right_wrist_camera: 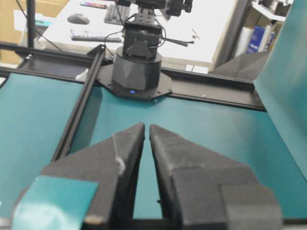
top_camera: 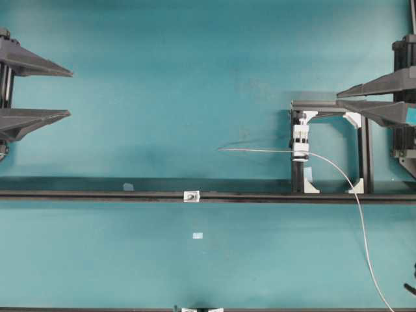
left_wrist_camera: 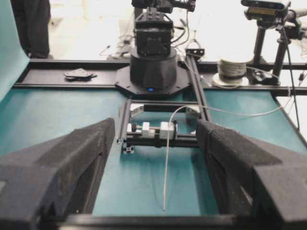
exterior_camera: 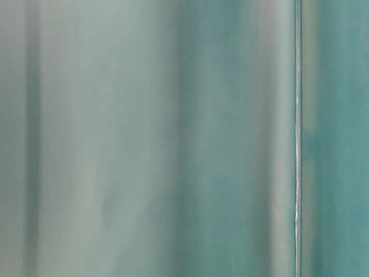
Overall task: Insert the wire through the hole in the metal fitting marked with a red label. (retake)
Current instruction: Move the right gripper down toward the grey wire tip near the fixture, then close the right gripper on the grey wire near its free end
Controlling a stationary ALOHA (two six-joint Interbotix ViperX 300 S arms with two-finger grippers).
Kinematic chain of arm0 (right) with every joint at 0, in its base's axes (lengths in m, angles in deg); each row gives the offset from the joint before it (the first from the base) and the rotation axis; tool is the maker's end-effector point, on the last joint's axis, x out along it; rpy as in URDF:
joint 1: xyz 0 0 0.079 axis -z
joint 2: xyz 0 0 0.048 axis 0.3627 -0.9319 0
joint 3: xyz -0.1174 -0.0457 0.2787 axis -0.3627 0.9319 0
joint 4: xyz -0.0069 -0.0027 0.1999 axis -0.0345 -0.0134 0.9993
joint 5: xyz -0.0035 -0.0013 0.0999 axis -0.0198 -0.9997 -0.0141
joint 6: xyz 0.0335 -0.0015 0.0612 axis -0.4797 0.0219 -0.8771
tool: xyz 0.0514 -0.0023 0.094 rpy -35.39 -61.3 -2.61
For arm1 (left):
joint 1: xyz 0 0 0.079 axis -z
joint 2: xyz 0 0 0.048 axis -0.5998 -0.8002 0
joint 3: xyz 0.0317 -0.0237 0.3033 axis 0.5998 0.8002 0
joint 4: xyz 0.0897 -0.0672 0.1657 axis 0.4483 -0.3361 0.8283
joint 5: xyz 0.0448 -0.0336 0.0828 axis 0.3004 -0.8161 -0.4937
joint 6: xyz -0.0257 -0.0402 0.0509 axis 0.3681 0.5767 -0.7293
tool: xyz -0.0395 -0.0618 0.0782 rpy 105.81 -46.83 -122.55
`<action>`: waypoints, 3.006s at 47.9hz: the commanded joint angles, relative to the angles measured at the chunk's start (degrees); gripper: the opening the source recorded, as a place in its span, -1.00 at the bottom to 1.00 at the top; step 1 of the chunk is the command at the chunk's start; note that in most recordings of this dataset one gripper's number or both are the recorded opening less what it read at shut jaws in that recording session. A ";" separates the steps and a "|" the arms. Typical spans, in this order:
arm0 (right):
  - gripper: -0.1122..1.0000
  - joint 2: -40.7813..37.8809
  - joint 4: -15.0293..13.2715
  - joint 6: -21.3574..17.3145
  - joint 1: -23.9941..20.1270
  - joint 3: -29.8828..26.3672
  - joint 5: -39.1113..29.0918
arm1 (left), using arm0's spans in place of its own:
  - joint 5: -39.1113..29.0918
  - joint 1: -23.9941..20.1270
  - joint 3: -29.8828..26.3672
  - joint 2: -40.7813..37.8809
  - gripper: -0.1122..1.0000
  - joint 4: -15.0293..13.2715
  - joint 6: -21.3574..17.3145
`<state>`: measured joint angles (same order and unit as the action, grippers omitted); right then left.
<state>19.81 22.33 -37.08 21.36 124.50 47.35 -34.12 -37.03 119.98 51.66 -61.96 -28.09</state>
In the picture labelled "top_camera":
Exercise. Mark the teal tape on right finger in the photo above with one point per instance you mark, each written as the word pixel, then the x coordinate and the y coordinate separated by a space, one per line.
pixel 411 116

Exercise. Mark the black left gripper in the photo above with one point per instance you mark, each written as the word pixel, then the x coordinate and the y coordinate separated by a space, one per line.
pixel 17 123

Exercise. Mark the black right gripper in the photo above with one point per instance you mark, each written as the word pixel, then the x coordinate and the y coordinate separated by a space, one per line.
pixel 400 83

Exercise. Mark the white wire clamp holder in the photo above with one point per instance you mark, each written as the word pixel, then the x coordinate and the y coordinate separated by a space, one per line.
pixel 299 140

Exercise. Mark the grey bracket at bottom edge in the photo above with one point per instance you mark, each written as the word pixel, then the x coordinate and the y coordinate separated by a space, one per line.
pixel 195 309

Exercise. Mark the pale tape patch on table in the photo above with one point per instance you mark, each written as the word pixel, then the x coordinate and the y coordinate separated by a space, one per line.
pixel 197 235

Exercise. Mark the grey metal fitting red label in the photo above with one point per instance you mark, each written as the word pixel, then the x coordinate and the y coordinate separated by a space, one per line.
pixel 191 196

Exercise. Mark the long black aluminium rail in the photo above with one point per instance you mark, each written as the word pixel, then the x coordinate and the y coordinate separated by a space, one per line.
pixel 204 197

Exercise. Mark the black frame wire stand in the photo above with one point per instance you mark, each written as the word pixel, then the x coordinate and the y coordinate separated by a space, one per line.
pixel 322 109

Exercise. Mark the pale tape patch near rail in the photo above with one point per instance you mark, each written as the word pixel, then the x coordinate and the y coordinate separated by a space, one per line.
pixel 128 187

